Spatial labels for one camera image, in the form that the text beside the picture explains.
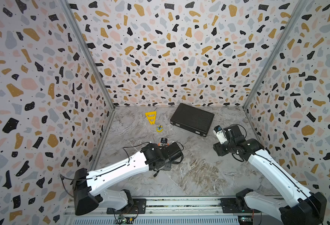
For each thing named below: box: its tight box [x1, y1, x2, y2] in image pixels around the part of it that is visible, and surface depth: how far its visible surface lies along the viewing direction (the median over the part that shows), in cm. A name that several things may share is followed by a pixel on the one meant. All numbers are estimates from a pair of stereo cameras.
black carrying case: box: [170, 103, 215, 137], surface depth 109 cm
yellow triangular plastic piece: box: [145, 111, 158, 125], surface depth 116 cm
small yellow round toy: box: [156, 125, 164, 133], surface depth 108 cm
